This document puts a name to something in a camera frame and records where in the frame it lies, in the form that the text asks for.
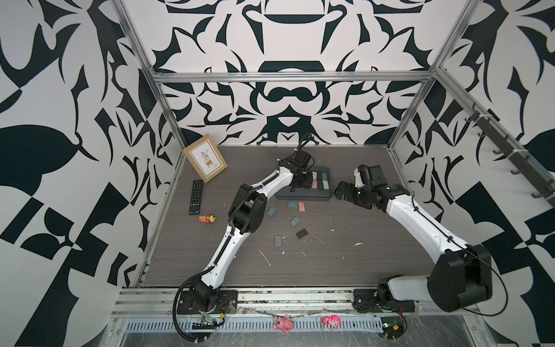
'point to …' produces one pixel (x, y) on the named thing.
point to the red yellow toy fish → (207, 219)
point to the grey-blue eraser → (294, 221)
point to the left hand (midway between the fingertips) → (309, 179)
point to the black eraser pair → (320, 185)
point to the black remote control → (196, 196)
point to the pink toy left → (283, 323)
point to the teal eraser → (293, 204)
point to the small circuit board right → (392, 326)
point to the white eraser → (326, 184)
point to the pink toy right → (332, 322)
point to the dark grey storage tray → (308, 194)
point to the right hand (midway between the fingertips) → (343, 190)
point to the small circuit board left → (207, 323)
